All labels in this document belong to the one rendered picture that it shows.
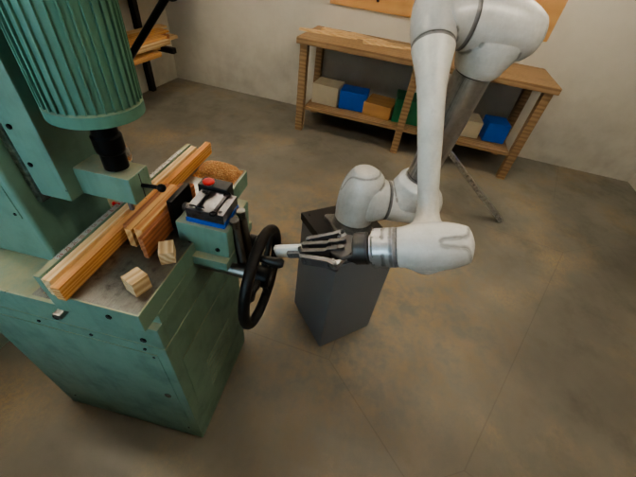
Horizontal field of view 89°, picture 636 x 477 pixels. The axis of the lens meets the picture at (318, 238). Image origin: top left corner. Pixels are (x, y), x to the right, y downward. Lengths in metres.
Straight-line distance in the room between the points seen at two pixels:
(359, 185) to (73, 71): 0.83
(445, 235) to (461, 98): 0.47
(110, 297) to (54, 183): 0.28
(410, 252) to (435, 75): 0.40
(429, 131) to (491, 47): 0.26
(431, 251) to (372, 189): 0.54
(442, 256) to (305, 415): 1.08
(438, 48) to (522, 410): 1.61
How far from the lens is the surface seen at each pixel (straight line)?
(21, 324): 1.22
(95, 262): 0.87
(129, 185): 0.83
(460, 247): 0.69
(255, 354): 1.69
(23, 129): 0.87
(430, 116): 0.82
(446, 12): 0.91
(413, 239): 0.68
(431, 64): 0.85
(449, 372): 1.85
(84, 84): 0.71
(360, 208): 1.20
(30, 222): 1.01
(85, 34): 0.70
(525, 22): 0.99
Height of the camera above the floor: 1.50
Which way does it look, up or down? 43 degrees down
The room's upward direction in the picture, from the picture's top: 8 degrees clockwise
